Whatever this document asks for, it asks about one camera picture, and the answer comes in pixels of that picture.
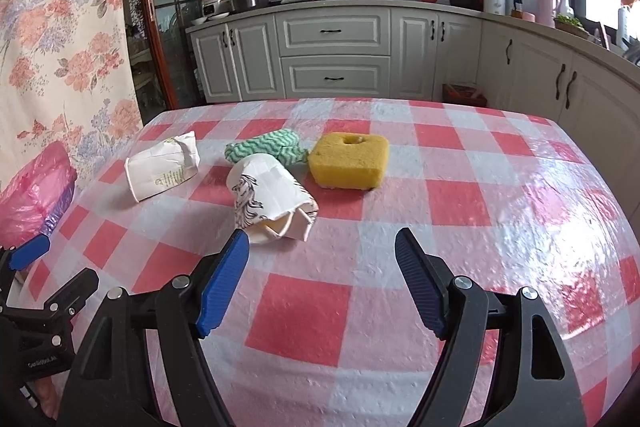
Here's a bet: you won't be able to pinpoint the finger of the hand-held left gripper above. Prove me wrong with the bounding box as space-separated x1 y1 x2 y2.
15 268 100 333
0 233 52 308

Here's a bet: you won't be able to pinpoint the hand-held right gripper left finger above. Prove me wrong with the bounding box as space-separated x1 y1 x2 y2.
57 228 251 427

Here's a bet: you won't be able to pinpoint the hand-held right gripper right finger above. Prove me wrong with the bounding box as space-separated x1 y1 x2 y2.
394 228 587 427

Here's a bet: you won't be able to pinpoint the bin with pink bag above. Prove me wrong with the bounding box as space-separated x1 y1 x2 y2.
0 142 79 249

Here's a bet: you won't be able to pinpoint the paper cup with black drawing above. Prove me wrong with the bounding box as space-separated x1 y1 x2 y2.
227 153 319 244

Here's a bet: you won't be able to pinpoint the person's left hand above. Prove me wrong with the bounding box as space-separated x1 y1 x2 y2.
31 374 62 422

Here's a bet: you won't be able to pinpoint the red checkered tablecloth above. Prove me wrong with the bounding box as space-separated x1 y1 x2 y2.
20 96 640 427

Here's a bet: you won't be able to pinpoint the paper cup with green print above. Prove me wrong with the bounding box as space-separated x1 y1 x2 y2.
125 131 201 204

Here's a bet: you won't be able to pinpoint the yellow sponge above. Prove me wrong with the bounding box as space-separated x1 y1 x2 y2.
307 132 391 193

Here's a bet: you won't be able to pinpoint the green zigzag cloth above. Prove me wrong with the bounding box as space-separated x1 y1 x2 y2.
224 129 309 168

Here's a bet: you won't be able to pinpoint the red crate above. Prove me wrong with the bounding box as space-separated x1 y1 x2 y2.
442 83 489 108

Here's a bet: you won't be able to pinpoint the floral curtain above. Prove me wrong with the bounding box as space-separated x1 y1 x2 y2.
0 0 144 194

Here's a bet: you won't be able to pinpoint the white lower kitchen cabinets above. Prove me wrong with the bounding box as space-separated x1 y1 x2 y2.
186 1 640 172

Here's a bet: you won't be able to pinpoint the white bowl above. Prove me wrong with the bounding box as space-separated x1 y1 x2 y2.
190 11 231 26

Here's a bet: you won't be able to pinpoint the white rice cooker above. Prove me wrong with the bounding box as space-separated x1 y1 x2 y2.
201 0 232 18

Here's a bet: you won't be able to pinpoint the wooden glass door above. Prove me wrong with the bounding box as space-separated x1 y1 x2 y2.
122 0 222 126

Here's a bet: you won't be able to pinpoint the basket of greens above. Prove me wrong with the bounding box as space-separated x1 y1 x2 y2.
554 15 591 40

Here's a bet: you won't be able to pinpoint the pink thermos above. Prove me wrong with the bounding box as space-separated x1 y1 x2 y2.
537 0 559 28

